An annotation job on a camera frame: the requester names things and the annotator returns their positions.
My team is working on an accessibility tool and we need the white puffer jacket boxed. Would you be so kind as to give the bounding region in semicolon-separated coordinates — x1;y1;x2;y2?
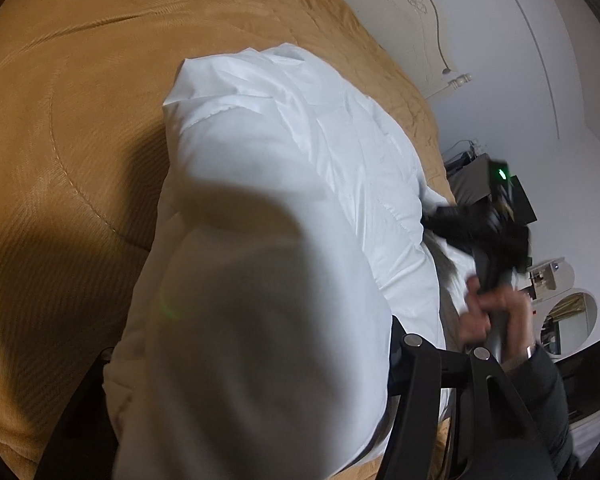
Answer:
101;42;473;480

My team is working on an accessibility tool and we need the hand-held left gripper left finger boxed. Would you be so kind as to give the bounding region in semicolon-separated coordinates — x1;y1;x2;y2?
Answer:
34;347;131;480

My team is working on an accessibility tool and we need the person's right hand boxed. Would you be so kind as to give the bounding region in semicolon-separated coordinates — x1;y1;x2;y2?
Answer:
457;275;537;361

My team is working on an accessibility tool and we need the white carved headboard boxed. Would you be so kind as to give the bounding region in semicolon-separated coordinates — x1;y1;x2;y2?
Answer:
290;0;477;103

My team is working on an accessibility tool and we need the black monitor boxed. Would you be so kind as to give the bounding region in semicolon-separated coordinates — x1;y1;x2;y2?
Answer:
510;175;539;225

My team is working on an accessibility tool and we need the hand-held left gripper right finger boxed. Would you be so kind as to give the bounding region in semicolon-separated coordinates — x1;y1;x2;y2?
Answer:
380;317;561;480

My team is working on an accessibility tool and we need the tan bed blanket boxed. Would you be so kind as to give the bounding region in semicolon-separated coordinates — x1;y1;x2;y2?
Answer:
0;0;456;480

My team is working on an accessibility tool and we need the person's right forearm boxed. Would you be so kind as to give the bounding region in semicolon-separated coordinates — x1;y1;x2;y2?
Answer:
500;342;583;480

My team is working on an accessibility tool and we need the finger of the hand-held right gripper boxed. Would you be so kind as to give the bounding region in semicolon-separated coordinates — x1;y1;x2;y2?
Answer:
422;204;462;242

